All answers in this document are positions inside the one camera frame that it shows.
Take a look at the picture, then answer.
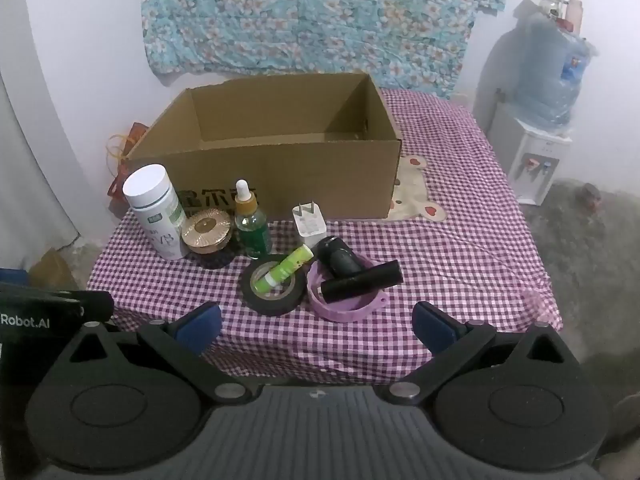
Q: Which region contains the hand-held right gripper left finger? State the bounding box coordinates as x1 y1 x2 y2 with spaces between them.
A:
67 301 260 407

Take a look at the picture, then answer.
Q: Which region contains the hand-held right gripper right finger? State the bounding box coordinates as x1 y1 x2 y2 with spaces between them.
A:
387 301 576 407

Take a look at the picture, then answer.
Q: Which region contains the black tape roll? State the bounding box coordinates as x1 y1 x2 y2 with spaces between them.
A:
242 255 308 317

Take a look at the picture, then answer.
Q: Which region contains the black cylinder flashlight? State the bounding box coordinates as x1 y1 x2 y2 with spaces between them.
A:
320 260 404 303

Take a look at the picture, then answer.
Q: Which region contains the purple plastic ring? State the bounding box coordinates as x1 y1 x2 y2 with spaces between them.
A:
306 252 388 322

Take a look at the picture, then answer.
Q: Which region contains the green lip balm tube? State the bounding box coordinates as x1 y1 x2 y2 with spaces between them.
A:
251 245 315 295

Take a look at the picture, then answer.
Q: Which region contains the dark round jar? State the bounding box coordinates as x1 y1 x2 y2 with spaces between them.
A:
314 236 368 278

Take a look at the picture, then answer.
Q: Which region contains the cardboard box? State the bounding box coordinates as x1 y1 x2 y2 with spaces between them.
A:
122 72 403 221

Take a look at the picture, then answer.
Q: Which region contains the brown cardboard piece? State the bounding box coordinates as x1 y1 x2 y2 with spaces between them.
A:
27 247 81 291

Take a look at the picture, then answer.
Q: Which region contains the purple checkered tablecloth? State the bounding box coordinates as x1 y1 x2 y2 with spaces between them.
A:
87 87 563 386

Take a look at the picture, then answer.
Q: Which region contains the gold lid cosmetic jar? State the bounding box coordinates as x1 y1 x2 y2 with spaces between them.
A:
181 210 235 256

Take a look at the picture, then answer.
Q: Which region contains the green dropper bottle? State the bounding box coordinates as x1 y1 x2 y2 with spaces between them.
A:
234 179 273 259

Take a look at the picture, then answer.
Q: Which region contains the white cylindrical bottle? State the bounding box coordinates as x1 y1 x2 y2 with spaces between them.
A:
122 164 188 261

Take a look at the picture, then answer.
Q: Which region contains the white plug charger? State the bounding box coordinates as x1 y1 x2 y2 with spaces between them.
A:
291 201 328 248

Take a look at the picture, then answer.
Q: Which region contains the red bag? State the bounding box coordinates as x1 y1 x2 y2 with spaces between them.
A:
106 121 151 216

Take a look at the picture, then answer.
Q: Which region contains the white water dispenser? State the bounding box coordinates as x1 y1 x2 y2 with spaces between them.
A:
487 102 573 206

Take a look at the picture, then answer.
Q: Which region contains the blue water jug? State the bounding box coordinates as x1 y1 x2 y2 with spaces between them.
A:
515 10 596 128

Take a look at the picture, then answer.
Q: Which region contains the teal floral hanging cloth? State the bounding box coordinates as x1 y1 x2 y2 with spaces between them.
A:
140 0 508 101

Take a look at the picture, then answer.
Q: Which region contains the pink box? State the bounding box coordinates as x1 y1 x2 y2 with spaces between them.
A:
565 0 585 31

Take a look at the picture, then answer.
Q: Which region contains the orange string bundle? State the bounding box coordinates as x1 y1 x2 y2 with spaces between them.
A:
105 132 135 167

